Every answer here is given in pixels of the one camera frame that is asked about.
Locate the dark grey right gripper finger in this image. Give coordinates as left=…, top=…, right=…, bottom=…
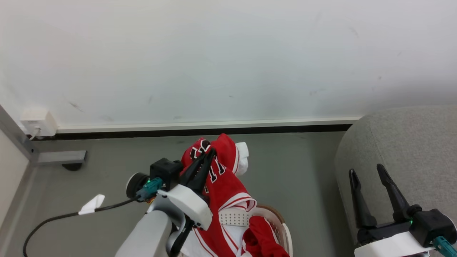
left=349, top=168, right=377, bottom=230
left=376, top=164, right=412, bottom=223

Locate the red basketball jersey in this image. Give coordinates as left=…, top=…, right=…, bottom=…
left=180, top=133, right=257, bottom=257

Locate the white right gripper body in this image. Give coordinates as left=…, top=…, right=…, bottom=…
left=353, top=219, right=436, bottom=257

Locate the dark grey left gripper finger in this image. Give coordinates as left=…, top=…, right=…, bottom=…
left=192, top=151, right=217, bottom=195
left=180, top=148, right=215, bottom=188

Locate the white wall baseboard strip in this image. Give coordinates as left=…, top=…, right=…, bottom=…
left=56, top=116, right=363, bottom=134

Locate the grey metal partition frame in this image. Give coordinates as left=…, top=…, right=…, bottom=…
left=0, top=105, right=40, bottom=164

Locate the grey metal frame foot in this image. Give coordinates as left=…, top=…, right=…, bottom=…
left=37, top=150, right=87, bottom=165

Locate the white paper cable tag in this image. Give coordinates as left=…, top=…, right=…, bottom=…
left=78, top=194, right=105, bottom=215

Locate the teal left cable connector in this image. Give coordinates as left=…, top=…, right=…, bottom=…
left=135, top=178, right=164, bottom=202

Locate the short black arm cable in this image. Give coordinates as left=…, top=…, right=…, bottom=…
left=170, top=218, right=194, bottom=257

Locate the white perforated laundry basket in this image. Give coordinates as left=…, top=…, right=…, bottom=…
left=218, top=204, right=294, bottom=257

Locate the teal cable connector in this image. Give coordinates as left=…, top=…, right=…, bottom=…
left=433, top=236, right=457, bottom=257
left=135, top=178, right=164, bottom=202

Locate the white wall socket box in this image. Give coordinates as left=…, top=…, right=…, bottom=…
left=20, top=108, right=58, bottom=140

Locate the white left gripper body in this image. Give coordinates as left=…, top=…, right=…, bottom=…
left=156, top=183, right=214, bottom=231

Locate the teal right cable connector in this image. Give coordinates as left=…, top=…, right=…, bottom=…
left=433, top=236, right=457, bottom=257

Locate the black cable with tag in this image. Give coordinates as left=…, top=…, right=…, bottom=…
left=23, top=197, right=142, bottom=257

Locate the grey fabric sofa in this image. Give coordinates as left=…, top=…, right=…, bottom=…
left=335, top=105, right=457, bottom=257

